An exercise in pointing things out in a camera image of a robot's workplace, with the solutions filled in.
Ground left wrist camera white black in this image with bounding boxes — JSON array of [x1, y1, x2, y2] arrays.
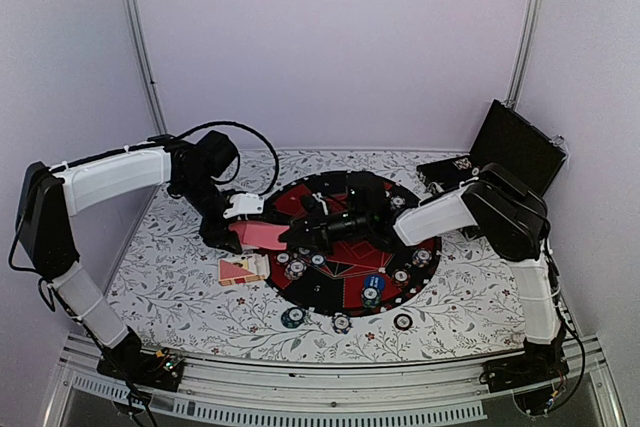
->
[[222, 193, 264, 219]]

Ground red brown poker chip stack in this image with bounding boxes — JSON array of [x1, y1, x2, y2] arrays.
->
[[393, 314, 413, 331]]

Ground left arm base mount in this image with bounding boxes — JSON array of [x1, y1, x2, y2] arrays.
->
[[97, 343, 184, 392]]

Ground blue beige poker chip stack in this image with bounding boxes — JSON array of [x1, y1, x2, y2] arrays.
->
[[331, 313, 352, 335]]

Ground left aluminium frame post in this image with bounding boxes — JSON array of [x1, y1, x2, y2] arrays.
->
[[123, 0, 168, 135]]

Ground green poker chip stack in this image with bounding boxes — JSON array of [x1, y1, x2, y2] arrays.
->
[[281, 307, 306, 329]]

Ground red card bundle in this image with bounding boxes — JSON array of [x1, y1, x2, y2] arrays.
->
[[230, 220, 289, 251]]

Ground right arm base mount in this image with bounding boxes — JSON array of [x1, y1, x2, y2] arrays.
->
[[478, 354, 569, 416]]

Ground black poker set case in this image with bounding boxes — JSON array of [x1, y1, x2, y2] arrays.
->
[[415, 99, 569, 241]]

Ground red playing card deck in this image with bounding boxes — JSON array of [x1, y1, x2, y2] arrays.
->
[[218, 254, 270, 286]]

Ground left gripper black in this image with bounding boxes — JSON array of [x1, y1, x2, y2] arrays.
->
[[176, 174, 246, 254]]

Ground right aluminium frame post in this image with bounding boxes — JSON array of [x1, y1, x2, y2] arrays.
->
[[505, 0, 543, 110]]

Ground green chips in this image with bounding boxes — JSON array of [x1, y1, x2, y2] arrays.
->
[[361, 287, 382, 309]]

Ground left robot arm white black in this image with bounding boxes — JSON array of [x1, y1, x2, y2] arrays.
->
[[14, 131, 242, 381]]

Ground round red black poker mat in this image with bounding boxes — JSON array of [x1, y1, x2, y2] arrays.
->
[[266, 172, 442, 317]]

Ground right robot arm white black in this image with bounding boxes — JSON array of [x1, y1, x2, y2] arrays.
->
[[278, 163, 566, 383]]

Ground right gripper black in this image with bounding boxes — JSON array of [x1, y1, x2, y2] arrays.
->
[[281, 201, 373, 256]]

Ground aluminium frame post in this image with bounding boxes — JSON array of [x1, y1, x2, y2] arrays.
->
[[123, 0, 168, 135], [505, 0, 543, 110]]

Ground blue small blind button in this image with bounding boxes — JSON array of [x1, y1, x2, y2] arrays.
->
[[364, 275, 386, 291]]

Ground front aluminium rail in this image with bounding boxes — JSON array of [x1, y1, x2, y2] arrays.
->
[[43, 335, 627, 426]]

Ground poker chips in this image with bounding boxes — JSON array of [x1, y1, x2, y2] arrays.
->
[[411, 249, 432, 268], [284, 260, 307, 281]]

